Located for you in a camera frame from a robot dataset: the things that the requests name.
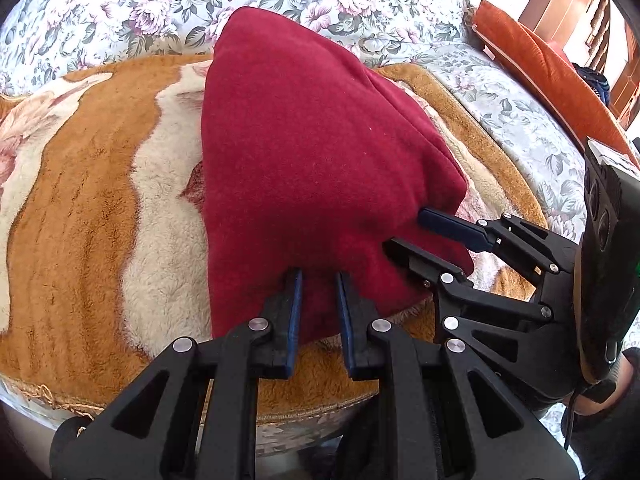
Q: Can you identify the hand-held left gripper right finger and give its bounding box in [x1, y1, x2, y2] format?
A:
[334, 271, 581, 480]

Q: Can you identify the dark red pillow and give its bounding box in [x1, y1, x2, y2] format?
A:
[199, 6, 476, 341]

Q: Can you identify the floral bedspread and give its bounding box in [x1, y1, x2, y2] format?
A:
[0, 0, 640, 461]

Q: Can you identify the dark blue cloth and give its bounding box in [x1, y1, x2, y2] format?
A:
[572, 62, 610, 106]

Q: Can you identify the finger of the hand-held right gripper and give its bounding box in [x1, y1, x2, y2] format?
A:
[418, 207, 576, 281]
[382, 237, 551, 376]

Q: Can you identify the orange and cream plush blanket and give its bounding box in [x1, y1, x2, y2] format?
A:
[0, 52, 548, 423]

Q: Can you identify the person's right forearm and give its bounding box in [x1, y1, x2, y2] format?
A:
[562, 347, 640, 480]

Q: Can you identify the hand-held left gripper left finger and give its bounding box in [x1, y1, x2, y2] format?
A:
[50, 267, 304, 480]

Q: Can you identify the orange cushion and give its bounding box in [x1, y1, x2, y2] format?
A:
[470, 0, 640, 168]

